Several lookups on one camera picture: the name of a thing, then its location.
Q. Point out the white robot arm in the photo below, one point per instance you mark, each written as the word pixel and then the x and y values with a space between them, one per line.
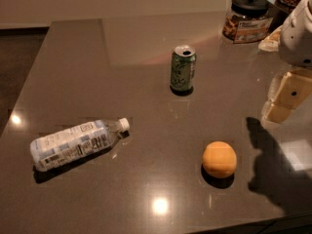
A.
pixel 295 43

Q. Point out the orange fruit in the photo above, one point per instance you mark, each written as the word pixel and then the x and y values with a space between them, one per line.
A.
pixel 219 159

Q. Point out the clear plastic snack bag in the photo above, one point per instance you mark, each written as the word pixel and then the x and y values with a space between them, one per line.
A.
pixel 271 42

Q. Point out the green soda can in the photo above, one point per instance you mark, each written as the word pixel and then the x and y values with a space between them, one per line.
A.
pixel 183 70

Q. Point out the clear plastic water bottle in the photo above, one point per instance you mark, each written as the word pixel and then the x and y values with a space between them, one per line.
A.
pixel 63 147

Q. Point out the glass jar black lid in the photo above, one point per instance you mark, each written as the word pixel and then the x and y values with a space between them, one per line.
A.
pixel 247 21

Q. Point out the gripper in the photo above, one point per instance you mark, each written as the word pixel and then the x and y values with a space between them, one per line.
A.
pixel 296 44

